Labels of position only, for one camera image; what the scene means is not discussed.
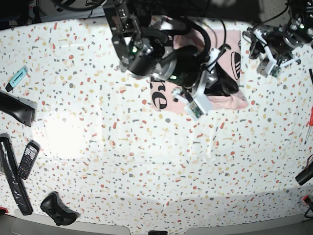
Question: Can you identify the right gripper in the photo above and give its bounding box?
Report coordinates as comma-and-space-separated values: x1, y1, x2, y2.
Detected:
167, 47, 239, 106

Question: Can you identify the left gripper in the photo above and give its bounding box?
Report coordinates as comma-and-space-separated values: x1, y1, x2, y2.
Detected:
242, 25, 305, 71

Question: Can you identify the pink T-shirt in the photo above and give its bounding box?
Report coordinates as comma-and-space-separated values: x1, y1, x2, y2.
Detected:
150, 26, 248, 120

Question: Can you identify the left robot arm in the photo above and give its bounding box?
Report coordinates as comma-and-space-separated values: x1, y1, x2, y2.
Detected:
243, 0, 313, 77

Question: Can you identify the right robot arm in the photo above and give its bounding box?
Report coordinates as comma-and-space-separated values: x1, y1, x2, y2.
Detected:
103, 0, 239, 110

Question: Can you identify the black pen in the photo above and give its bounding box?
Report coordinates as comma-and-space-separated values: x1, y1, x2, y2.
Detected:
309, 69, 313, 84

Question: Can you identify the black cylinder tool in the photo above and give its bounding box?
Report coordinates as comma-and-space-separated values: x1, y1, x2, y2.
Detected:
295, 164, 313, 186

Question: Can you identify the small red black clip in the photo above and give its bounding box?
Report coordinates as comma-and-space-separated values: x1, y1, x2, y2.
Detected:
303, 195, 311, 204

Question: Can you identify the turquoise highlighter pen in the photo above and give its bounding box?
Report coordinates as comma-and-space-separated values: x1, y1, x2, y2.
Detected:
5, 66, 28, 92

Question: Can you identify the black handheld device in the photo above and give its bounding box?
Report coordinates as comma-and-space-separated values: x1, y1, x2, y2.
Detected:
0, 91, 37, 127

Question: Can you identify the black game controller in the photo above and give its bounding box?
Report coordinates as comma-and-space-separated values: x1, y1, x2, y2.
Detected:
40, 191, 80, 226

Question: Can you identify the long black wrapped bar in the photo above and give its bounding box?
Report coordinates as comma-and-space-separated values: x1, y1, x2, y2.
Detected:
0, 136, 33, 216

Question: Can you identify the red object at left edge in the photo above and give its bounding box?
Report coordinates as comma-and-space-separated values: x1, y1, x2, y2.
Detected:
0, 207, 8, 216

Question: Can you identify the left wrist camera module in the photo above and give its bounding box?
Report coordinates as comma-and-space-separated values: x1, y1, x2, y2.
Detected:
262, 58, 281, 78

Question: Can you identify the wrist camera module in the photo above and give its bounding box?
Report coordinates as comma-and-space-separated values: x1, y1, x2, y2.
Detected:
184, 94, 213, 121
262, 58, 281, 78

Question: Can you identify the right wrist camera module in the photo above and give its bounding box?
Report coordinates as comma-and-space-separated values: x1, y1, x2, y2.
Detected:
184, 94, 213, 121

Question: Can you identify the red handled screwdriver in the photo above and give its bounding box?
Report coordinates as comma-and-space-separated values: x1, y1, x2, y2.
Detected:
304, 107, 313, 144

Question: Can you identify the black cordless phone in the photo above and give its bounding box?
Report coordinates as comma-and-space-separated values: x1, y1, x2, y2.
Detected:
18, 140, 40, 180

